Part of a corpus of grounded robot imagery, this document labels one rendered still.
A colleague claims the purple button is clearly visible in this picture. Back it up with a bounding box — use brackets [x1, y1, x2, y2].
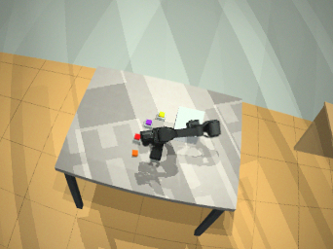
[144, 120, 153, 129]

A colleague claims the orange block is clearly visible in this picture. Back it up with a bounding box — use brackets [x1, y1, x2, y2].
[132, 150, 138, 157]

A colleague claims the red button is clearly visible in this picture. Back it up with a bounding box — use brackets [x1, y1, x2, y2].
[132, 134, 141, 144]

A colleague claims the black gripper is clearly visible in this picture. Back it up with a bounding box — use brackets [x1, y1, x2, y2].
[149, 143, 164, 160]

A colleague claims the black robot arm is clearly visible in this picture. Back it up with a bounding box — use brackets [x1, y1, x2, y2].
[140, 120, 221, 147]

